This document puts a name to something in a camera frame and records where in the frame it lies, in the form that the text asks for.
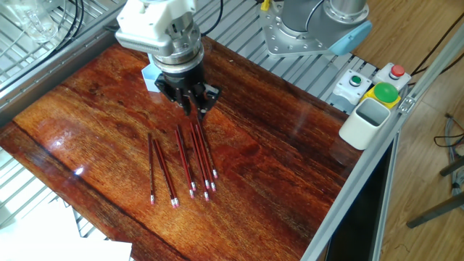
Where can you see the white control button box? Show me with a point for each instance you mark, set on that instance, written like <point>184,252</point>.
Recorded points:
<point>346,90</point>

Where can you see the clear plastic container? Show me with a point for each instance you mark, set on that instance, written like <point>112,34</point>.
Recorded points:
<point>32,20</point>

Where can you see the brown wood-grain board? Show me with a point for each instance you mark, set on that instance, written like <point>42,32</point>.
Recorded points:
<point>275,159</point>

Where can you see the white rounded rectangular pen holder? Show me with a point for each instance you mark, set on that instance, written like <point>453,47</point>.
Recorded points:
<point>359,130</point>

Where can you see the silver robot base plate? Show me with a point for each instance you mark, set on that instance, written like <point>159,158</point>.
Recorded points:
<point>286,40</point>

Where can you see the light blue hexagonal pen holder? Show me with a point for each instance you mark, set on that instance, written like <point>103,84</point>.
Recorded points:
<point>148,78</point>

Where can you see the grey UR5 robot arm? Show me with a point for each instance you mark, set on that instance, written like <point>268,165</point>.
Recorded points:
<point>319,18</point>

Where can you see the large white paper sheet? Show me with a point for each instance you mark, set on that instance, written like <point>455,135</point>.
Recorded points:
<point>36,243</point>

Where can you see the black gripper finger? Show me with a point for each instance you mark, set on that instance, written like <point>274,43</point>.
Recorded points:
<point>206,98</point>
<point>185,103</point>

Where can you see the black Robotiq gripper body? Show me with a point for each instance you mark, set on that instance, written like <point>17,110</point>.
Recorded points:
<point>177,83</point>

